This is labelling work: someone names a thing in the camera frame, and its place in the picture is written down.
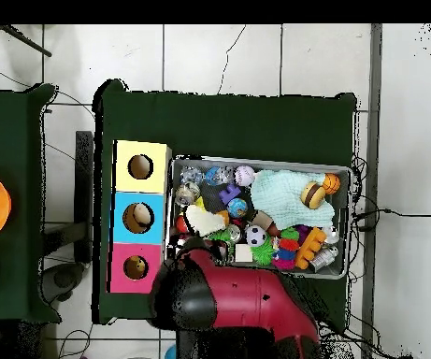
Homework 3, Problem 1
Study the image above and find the small orange basketball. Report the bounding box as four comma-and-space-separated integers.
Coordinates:
322, 172, 342, 195

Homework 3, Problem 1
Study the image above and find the blue globe ball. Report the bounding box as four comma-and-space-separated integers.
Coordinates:
226, 197, 249, 219

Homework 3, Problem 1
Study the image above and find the cream yellow cloth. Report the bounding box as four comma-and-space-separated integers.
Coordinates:
184, 204, 228, 237

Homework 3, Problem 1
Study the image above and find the mint green cloth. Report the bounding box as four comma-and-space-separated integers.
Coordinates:
251, 169, 336, 231

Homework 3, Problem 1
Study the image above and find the shallow mesh bin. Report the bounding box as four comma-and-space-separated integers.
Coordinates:
164, 154, 352, 280

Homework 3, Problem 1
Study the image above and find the black power cable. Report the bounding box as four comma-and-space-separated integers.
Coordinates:
352, 208, 431, 231

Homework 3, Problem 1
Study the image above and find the brown plush toy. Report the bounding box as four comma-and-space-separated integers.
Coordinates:
127, 256, 148, 279

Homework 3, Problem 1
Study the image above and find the wooden box with three holes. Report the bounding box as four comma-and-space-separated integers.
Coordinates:
108, 139, 173, 294

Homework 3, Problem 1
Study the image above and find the small soccer ball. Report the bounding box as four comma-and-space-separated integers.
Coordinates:
245, 224, 267, 248

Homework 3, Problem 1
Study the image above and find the white baseball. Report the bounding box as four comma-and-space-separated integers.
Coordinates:
234, 165, 256, 187

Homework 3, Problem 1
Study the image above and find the dark green table cloth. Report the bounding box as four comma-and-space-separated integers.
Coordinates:
92, 79, 358, 325
0, 82, 62, 323

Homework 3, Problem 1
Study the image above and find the orange toy brick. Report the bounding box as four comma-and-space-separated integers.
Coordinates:
294, 226, 327, 270

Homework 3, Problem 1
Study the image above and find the toy hamburger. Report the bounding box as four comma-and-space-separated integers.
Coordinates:
299, 181, 327, 210

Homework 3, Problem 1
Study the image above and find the purple toy block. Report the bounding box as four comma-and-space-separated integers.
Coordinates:
218, 183, 242, 205

